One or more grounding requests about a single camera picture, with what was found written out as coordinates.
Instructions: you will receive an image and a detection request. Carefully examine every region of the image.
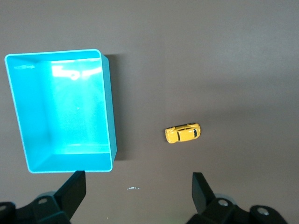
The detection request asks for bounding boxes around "brown table cover mat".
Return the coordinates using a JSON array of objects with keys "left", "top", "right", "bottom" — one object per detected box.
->
[{"left": 0, "top": 0, "right": 299, "bottom": 224}]

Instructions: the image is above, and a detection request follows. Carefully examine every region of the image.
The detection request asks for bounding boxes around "turquoise plastic bin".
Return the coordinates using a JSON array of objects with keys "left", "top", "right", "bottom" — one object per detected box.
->
[{"left": 4, "top": 48, "right": 117, "bottom": 175}]

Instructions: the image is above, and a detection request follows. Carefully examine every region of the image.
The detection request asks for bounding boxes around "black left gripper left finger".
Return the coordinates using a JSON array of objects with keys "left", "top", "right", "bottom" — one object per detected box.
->
[{"left": 0, "top": 170, "right": 87, "bottom": 224}]

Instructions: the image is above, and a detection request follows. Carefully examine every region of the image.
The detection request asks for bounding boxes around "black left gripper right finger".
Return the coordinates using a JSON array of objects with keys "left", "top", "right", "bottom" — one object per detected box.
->
[{"left": 186, "top": 172, "right": 288, "bottom": 224}]

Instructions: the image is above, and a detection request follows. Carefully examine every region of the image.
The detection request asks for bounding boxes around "yellow beetle toy car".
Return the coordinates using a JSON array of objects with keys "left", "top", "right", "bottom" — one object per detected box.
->
[{"left": 164, "top": 122, "right": 201, "bottom": 144}]

